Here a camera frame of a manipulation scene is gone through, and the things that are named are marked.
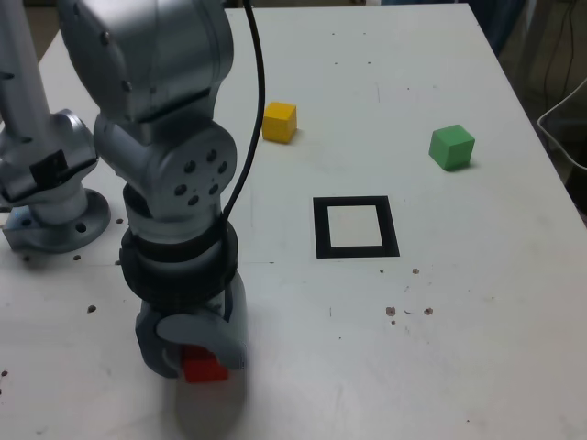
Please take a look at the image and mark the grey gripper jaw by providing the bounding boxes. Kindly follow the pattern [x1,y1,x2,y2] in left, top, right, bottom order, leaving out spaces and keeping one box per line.
[135,311,185,380]
[155,271,249,371]

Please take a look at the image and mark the red cube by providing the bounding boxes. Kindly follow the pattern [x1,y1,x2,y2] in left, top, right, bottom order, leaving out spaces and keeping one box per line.
[181,345,230,384]

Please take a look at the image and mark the thin black background cable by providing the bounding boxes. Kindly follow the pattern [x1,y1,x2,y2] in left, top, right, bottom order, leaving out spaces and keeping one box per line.
[542,0,580,98]

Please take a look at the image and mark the black tape square outline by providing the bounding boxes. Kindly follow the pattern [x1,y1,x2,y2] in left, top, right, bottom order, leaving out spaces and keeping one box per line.
[312,195,401,260]

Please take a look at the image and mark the yellow cube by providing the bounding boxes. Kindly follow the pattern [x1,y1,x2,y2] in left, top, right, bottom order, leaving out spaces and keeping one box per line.
[261,101,298,146]

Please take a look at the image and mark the green cube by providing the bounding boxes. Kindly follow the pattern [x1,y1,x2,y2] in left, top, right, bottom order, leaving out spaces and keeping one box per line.
[427,124,476,172]

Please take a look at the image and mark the white background cable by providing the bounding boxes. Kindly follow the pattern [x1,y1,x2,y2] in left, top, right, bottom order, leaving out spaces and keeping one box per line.
[537,76,587,172]

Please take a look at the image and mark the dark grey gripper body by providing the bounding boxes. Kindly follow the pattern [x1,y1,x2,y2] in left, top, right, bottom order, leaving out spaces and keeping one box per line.
[138,297,229,323]

